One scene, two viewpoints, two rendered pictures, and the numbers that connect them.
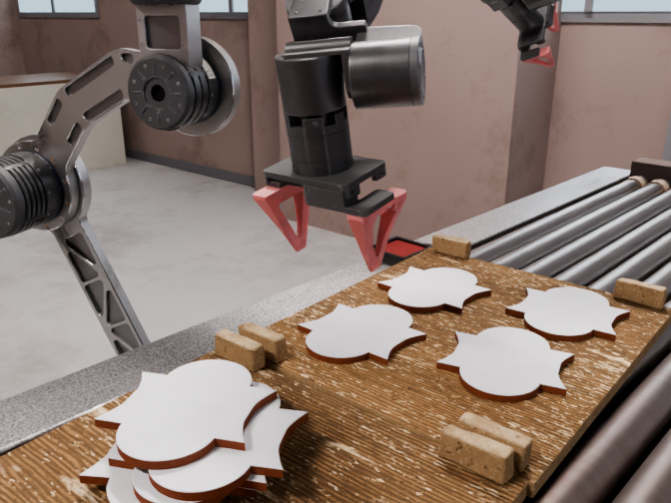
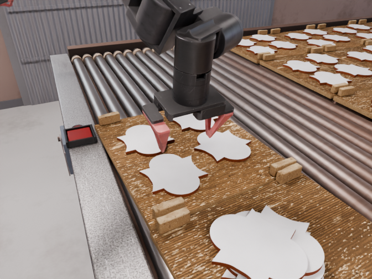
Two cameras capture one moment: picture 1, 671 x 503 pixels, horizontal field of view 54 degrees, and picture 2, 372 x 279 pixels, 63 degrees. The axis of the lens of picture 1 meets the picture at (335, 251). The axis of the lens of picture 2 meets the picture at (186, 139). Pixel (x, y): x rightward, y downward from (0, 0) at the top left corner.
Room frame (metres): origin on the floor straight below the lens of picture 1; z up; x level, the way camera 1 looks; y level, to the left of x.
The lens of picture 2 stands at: (0.44, 0.43, 1.34)
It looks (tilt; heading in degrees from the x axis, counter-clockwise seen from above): 32 degrees down; 293
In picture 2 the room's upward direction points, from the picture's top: straight up
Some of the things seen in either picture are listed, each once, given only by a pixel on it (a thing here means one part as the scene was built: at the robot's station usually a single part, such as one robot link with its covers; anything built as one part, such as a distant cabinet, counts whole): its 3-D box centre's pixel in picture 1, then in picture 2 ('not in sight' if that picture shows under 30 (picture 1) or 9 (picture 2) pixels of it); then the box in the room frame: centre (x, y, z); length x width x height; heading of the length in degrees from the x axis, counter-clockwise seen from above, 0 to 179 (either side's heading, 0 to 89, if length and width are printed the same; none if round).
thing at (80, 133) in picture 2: (399, 251); (79, 135); (0.96, -0.10, 0.92); 0.06 x 0.06 x 0.01; 46
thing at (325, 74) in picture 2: not in sight; (325, 68); (0.37, -0.89, 0.94); 0.41 x 0.35 x 0.04; 136
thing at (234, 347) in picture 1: (239, 349); (173, 220); (0.60, 0.10, 0.95); 0.06 x 0.02 x 0.03; 51
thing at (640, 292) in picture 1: (639, 292); not in sight; (0.74, -0.38, 0.95); 0.06 x 0.02 x 0.03; 50
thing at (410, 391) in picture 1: (464, 331); (185, 146); (0.68, -0.15, 0.93); 0.41 x 0.35 x 0.02; 140
